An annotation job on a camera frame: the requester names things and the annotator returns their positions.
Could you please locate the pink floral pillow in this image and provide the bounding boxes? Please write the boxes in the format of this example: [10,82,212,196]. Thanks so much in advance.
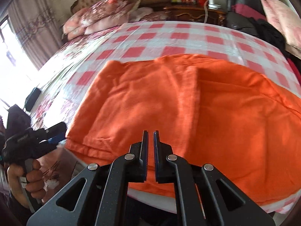
[260,0,300,50]

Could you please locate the pink checkered plastic sheet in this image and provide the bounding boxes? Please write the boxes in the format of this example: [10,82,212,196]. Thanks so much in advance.
[44,21,300,213]

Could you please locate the red folded blanket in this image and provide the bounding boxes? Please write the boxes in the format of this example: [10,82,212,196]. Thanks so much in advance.
[287,58,301,85]

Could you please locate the orange pants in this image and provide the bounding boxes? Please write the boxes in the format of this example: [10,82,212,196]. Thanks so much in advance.
[66,54,300,205]

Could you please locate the wooden nightstand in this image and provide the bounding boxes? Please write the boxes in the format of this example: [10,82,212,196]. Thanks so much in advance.
[164,5,227,27]

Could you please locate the black pouch on bed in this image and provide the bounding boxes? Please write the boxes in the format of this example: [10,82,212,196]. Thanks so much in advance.
[24,87,41,112]

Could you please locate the floral bed sheet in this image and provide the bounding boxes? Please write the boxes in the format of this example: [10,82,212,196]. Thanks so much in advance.
[28,26,120,129]

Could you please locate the left hand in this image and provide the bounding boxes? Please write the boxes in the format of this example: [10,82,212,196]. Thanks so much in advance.
[7,160,46,209]

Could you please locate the red mug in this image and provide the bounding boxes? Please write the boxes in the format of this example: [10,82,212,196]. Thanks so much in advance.
[195,0,208,7]

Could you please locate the floral curtain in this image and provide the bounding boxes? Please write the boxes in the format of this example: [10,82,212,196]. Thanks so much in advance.
[8,0,62,69]

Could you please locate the folded floral quilt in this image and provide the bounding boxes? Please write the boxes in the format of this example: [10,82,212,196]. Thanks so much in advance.
[62,0,141,41]

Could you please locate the black clothing pile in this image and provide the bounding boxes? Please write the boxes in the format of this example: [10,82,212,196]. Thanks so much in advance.
[248,17,286,55]

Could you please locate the magenta cushion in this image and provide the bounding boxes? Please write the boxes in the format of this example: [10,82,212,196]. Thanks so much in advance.
[232,4,266,20]

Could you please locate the black leather armchair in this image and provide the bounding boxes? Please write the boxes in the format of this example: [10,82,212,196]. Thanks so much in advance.
[225,0,301,59]

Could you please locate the white charger with cable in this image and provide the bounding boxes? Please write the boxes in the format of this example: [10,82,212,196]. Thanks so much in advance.
[203,0,221,24]

